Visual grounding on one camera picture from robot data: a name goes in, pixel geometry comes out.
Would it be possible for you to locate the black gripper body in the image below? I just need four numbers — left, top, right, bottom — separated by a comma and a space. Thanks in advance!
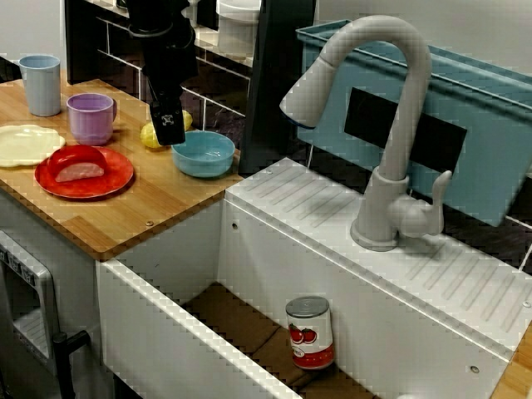
140, 24, 199, 108

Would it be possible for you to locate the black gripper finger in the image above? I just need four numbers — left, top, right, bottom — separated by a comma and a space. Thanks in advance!
150, 103, 187, 147

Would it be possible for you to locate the yellow toy corn cob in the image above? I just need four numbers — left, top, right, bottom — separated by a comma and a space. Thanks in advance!
140, 110, 195, 150

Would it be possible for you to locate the blue plastic bowl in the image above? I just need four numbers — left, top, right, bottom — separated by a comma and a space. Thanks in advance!
170, 130, 237, 180

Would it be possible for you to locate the toy tomato can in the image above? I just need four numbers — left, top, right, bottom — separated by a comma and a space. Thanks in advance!
284, 296, 336, 371

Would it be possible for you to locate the purple plastic mug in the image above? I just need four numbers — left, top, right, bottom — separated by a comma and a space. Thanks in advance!
66, 93, 118, 146

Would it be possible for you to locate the red bowl with food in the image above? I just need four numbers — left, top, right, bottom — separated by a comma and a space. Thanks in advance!
46, 144, 110, 183

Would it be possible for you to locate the red round plate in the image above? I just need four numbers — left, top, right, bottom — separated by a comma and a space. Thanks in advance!
34, 145, 136, 200

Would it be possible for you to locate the light blue plastic cup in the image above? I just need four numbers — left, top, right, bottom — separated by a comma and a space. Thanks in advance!
18, 54, 62, 117

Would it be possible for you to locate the cream flower-shaped plate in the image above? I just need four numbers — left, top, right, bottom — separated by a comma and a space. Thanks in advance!
0, 123, 67, 169

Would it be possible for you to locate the grey toy oven door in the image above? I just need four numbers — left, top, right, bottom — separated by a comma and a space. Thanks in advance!
0, 230, 59, 399

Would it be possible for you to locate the brown cloth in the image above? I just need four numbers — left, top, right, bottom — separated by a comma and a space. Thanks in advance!
182, 281, 379, 399

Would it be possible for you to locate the grey toy faucet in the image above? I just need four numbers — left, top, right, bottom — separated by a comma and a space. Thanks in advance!
278, 15, 454, 253

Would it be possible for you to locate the white toy sink unit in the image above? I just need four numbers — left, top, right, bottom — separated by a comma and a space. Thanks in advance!
95, 156, 529, 399

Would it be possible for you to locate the blue plastic bin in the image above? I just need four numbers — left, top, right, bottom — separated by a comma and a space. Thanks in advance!
295, 19, 532, 229

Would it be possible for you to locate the dark upright post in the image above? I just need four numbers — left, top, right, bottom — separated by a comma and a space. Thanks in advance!
239, 0, 319, 175

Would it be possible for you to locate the black oven door handle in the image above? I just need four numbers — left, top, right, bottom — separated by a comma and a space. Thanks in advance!
52, 330, 91, 399

